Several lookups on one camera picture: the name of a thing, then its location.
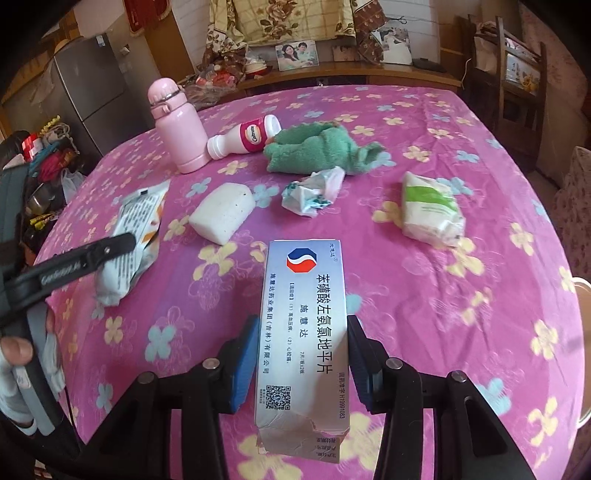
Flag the person's left hand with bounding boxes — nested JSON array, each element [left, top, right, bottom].
[[0, 336, 37, 437]]

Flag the pile of clothes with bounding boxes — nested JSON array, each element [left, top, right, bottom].
[[21, 117, 88, 232]]

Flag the white sponge block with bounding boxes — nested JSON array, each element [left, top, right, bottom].
[[188, 182, 256, 245]]

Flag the pile of plastic bags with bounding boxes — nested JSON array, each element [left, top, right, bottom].
[[178, 65, 241, 109]]

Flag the wooden chair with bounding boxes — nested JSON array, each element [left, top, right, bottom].
[[466, 14, 550, 171]]

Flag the floral hanging cloth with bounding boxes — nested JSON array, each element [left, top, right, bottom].
[[205, 0, 393, 63]]

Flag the white bottle with pink label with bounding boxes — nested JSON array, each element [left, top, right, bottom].
[[206, 115, 282, 160]]

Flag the pink floral tablecloth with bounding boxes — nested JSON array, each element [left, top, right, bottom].
[[34, 85, 580, 480]]

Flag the grey refrigerator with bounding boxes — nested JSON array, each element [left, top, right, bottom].
[[48, 32, 134, 158]]

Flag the unframed wedding photo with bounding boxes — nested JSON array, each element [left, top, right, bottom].
[[379, 28, 413, 65]]

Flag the white green tissue pack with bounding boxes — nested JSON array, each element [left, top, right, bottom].
[[401, 172, 467, 247]]

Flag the pink insulated bottle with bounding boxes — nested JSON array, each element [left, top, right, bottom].
[[148, 78, 211, 175]]

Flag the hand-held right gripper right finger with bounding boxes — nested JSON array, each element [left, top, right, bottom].
[[346, 314, 539, 480]]

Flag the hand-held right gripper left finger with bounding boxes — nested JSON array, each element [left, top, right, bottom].
[[83, 315, 260, 480]]

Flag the green plush toy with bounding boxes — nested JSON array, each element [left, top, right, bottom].
[[263, 121, 387, 177]]

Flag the crumpled white green wrapper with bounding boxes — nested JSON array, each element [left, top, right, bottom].
[[281, 166, 346, 217]]

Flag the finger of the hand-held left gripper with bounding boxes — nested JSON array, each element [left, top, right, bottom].
[[0, 232, 137, 328]]

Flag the wooden sideboard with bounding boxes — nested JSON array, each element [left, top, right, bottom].
[[231, 60, 462, 97]]

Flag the white printed snack packet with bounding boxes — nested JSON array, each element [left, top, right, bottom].
[[95, 179, 171, 307]]

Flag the framed couple photo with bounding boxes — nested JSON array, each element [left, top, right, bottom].
[[276, 40, 320, 71]]

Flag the red wall hanging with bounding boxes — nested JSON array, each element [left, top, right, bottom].
[[122, 0, 174, 33]]

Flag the silver blue medicine box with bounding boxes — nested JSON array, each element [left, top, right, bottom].
[[255, 238, 348, 464]]

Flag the white plastic bag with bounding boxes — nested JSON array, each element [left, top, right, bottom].
[[60, 167, 86, 204]]

